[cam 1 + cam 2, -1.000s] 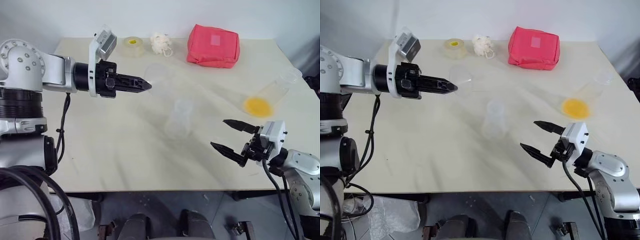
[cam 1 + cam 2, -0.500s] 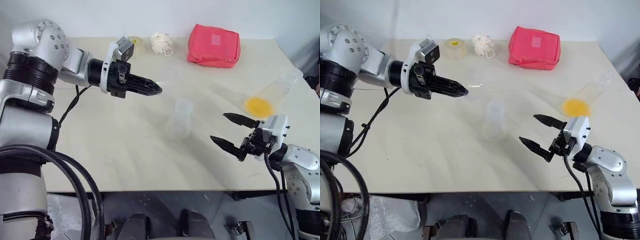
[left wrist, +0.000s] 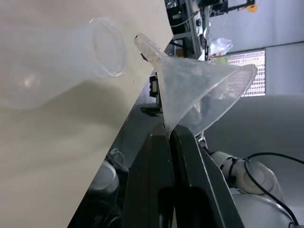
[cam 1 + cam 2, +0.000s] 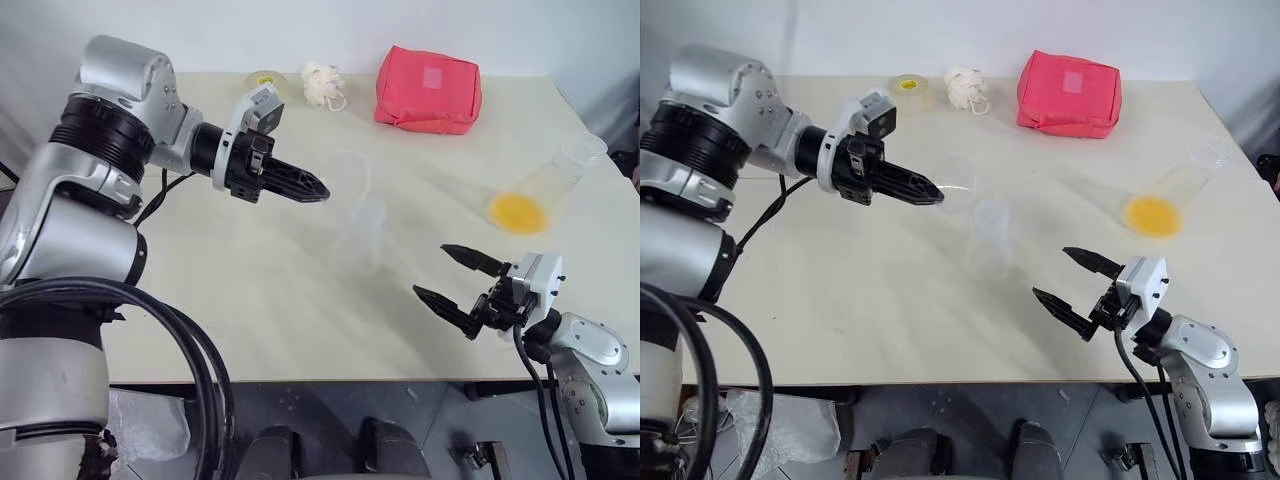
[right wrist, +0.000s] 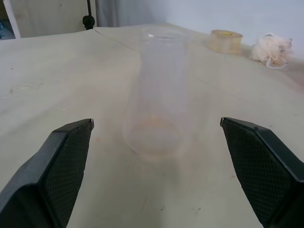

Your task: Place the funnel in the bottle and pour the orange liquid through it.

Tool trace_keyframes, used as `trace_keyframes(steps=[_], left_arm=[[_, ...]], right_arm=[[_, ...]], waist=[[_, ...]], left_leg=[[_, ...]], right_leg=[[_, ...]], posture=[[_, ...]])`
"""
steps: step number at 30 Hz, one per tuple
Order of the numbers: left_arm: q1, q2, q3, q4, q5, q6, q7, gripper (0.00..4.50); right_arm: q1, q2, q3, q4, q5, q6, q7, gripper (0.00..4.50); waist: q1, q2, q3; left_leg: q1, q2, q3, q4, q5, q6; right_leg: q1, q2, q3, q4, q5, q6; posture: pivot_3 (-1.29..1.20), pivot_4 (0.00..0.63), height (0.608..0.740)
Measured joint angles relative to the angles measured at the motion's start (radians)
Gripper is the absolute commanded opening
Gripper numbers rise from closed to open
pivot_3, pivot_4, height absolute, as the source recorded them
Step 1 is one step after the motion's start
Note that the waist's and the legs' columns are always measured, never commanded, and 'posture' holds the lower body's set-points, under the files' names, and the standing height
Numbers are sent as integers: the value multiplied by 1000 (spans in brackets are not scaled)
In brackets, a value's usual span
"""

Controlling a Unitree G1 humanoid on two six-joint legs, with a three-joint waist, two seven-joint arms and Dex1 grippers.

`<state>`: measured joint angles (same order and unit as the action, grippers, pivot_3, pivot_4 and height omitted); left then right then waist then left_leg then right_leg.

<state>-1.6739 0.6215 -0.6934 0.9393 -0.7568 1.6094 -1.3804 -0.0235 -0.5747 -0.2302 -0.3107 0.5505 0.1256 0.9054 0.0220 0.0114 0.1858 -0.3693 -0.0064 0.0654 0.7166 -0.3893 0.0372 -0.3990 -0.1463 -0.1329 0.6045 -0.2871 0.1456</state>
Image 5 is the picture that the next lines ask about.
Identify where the yellowish clear tape roll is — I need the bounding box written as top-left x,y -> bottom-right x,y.
206,29 -> 244,54

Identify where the clear plastic cup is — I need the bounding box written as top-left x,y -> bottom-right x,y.
121,26 -> 190,159

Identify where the grey curtain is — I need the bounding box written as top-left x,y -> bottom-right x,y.
94,0 -> 167,28

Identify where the white shelf cabinet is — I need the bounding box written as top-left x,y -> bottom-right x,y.
0,0 -> 22,40

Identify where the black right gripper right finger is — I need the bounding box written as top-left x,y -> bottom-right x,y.
219,116 -> 304,228

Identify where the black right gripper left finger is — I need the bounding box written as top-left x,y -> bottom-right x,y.
0,118 -> 95,228

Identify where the white fluffy mesh ball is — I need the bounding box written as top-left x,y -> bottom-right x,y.
248,33 -> 294,70

